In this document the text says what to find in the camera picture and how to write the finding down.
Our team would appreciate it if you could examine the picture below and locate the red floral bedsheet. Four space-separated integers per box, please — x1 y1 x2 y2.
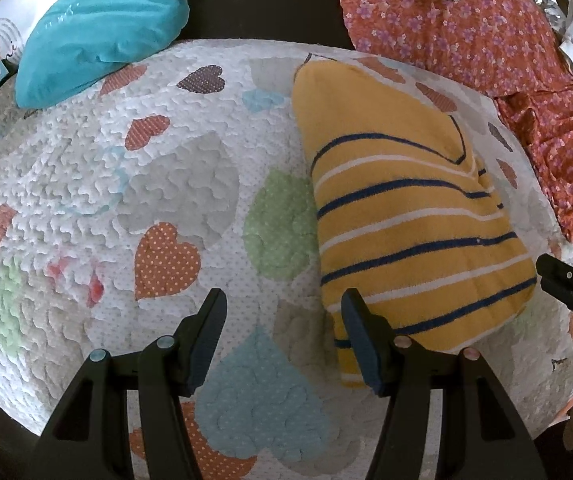
339 0 573 242

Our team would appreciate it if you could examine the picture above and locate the teal pillow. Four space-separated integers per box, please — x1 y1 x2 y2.
14 0 190 108

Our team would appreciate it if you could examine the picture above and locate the yellow striped knit garment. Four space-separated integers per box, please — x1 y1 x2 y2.
292 60 537 387

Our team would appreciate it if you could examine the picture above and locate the white heart-patterned quilt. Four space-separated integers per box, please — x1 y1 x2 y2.
0 40 573 479

